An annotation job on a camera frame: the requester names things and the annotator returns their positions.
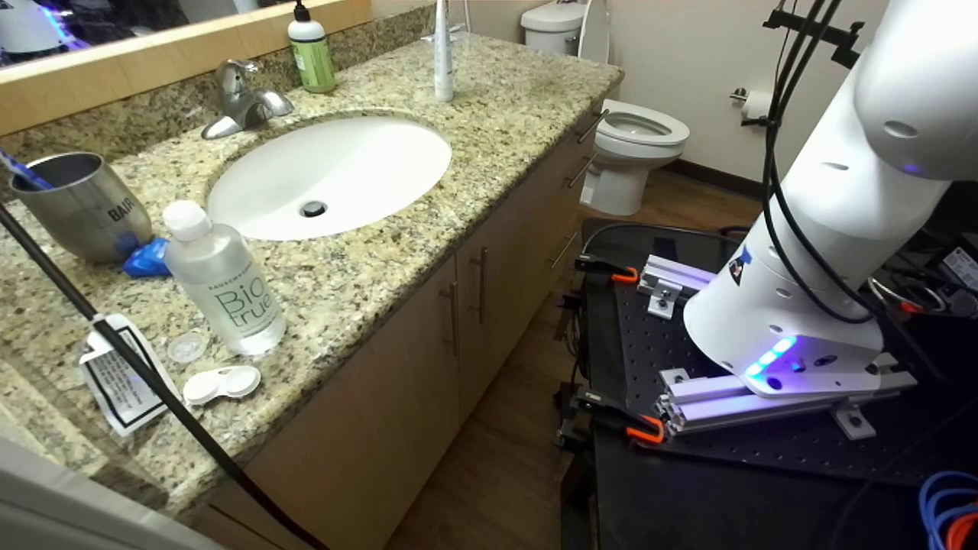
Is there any white contact lens case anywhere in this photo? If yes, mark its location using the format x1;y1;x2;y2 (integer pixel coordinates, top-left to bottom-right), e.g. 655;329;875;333
179;359;267;411

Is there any clear contact solution bottle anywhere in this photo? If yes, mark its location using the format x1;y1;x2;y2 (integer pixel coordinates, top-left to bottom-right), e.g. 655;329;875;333
162;200;289;359

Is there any blue toothbrush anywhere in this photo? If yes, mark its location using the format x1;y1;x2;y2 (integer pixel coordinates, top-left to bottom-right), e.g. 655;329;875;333
0;146;56;191

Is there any white oval sink basin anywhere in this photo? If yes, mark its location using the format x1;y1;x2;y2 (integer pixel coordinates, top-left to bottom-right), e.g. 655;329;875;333
204;111;456;243

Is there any small blue plastic object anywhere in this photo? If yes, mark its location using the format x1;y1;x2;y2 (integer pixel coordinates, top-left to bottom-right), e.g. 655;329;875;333
121;234;175;281

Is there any green soap pump bottle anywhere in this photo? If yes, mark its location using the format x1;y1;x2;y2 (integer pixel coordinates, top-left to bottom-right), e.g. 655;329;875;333
285;0;339;98

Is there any white toilet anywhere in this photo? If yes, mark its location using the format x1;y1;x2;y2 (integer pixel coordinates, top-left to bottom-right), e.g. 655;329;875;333
520;0;693;221

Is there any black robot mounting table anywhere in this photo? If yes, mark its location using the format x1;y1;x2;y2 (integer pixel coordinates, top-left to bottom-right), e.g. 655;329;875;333
559;221;978;550

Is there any stainless steel cup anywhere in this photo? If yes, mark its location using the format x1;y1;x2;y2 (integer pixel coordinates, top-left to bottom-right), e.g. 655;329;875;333
10;149;159;269

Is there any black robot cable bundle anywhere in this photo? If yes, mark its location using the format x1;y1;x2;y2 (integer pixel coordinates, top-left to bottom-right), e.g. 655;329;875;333
762;0;888;329

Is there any toilet paper roll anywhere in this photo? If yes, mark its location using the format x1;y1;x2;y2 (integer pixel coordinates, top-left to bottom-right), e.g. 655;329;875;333
740;86;780;129

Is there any white blurry foreground surface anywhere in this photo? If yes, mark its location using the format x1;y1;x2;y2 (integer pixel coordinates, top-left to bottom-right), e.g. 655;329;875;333
0;432;223;550

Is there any orange cable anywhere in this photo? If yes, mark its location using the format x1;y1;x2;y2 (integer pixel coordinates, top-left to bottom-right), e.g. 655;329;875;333
942;506;978;550

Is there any dark cabinet door handle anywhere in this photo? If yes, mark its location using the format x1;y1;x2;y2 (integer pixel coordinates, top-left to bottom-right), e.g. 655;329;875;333
436;283;465;359
469;242;493;328

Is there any black electronics box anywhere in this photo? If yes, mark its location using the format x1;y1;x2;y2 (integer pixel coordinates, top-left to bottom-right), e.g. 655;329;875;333
920;239;978;325

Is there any clear round cap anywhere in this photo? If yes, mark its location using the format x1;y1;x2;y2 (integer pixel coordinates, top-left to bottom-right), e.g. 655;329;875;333
166;328;212;370

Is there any long aluminium rail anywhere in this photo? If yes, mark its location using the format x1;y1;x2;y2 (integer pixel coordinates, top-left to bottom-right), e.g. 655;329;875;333
655;354;920;444

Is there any chrome faucet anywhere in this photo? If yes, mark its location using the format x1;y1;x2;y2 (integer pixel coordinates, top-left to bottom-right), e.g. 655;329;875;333
198;58;298;144

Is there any blue cable coil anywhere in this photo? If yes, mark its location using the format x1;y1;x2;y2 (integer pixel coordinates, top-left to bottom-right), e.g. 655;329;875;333
914;468;978;550

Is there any black power cable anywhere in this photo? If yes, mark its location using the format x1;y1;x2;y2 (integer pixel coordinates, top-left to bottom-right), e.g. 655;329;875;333
0;203;329;550

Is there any black cable bracket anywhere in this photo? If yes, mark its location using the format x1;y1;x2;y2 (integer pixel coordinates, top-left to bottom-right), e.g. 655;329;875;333
762;5;864;70

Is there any orange black clamp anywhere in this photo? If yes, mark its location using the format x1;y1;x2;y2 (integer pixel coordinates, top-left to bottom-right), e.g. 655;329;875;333
552;386;669;453
575;254;643;291

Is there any wooden vanity cabinet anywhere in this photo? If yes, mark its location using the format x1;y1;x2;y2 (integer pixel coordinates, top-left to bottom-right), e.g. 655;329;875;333
179;100;606;550

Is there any short aluminium rail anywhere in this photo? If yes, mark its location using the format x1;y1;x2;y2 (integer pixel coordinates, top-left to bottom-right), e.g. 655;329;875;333
638;254;722;321

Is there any wood framed mirror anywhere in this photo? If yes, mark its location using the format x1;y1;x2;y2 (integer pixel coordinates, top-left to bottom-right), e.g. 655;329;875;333
0;0;375;137

